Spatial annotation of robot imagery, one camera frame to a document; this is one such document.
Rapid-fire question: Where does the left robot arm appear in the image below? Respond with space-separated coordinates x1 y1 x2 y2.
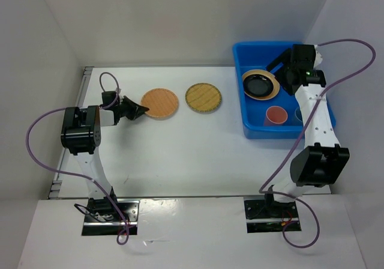
61 91 149 221

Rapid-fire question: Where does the beige round plate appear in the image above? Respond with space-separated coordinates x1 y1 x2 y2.
242 69 280 101

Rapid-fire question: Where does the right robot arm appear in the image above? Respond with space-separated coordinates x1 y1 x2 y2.
263 44 350 217

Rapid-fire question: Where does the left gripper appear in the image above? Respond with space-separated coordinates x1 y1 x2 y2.
115 96 148 121

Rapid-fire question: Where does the bamboo pattern round plate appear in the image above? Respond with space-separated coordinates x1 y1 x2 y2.
185 83 222 113

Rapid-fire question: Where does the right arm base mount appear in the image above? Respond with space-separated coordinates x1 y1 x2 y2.
244 199 301 234

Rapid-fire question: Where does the black round plate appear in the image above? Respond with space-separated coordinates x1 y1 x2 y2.
243 74 274 99

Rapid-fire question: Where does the pink plastic cup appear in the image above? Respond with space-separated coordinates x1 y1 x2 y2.
263 106 288 126

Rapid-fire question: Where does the blue plastic cup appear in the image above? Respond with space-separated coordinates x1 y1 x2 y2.
293 107 303 124

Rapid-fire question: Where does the light brown woven plate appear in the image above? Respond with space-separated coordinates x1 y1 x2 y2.
140 88 179 119

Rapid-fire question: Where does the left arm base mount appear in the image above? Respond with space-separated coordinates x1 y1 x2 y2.
74 199 140 237

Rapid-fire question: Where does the blue plastic bin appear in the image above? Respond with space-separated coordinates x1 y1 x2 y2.
232 41 336 140

